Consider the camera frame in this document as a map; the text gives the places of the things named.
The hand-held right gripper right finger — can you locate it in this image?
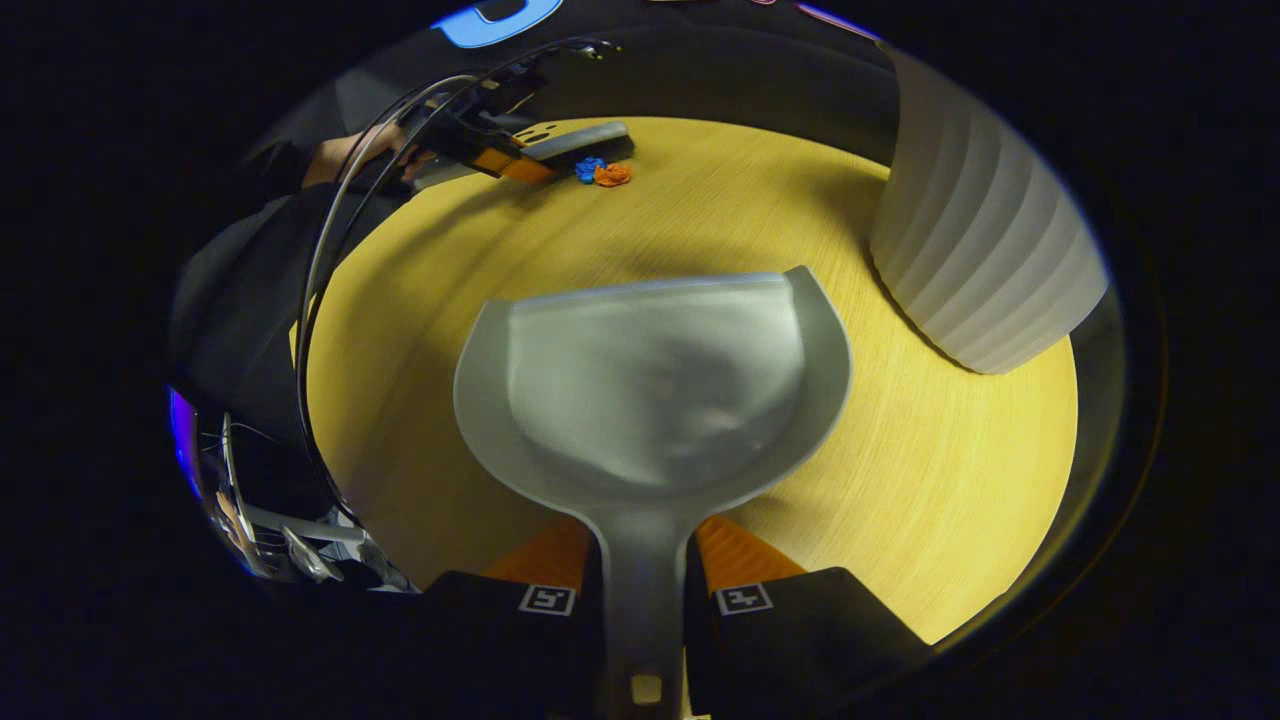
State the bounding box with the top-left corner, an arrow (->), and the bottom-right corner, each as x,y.
686,515 -> 936,720

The white plastic dustpan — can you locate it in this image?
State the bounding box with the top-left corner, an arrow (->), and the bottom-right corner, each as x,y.
453,265 -> 853,720

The person's dark clothing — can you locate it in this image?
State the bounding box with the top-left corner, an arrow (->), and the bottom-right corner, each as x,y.
168,185 -> 401,521

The black cable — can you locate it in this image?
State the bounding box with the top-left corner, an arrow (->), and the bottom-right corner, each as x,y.
296,38 -> 601,521

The silver metal frame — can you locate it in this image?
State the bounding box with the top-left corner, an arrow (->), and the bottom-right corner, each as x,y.
195,410 -> 416,593

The white ribbed garbage bin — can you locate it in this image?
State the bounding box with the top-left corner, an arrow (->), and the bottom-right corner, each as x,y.
868,45 -> 1111,376

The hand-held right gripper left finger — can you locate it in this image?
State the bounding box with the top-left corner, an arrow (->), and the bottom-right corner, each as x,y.
400,515 -> 608,720

